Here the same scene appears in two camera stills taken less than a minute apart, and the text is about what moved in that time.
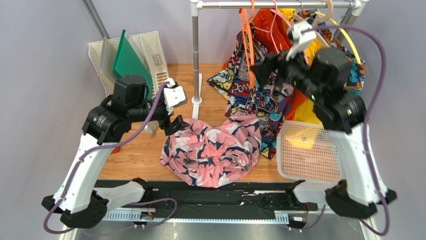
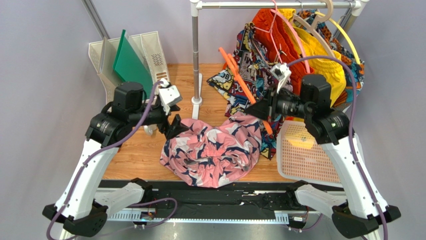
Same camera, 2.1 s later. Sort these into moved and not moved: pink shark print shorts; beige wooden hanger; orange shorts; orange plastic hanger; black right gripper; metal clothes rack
Moved: black right gripper; orange plastic hanger
Not moved: beige wooden hanger; orange shorts; pink shark print shorts; metal clothes rack
